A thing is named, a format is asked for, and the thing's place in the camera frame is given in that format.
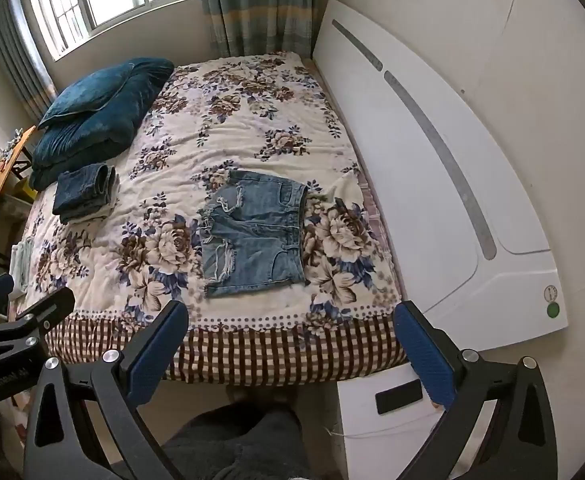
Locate floral blanket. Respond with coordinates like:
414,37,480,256
10,52,409,386

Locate white bed headboard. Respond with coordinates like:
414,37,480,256
312,0,571,349

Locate folded pale green cloth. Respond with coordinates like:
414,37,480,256
10,239,36,302

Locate folded teal velvet duvet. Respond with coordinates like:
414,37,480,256
28,60,176,192

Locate white nightstand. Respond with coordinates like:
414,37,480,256
335,360,454,480

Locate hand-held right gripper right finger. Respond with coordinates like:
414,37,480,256
393,300,559,480

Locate light blue denim shorts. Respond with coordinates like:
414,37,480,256
198,170,309,299

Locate folded dark blue jeans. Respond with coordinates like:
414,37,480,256
52,162,118,224

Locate teal velvet pillow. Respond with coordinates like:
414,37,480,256
37,57,176,131

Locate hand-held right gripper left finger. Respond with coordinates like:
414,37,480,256
22,301,190,480

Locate wooden desk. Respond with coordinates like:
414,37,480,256
0,125,38,272

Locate black phone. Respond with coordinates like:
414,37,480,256
375,379,423,416

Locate person's grey trousered leg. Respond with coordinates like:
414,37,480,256
160,386,314,480

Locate teal striped curtain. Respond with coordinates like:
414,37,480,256
0,0,58,122
195,0,326,61

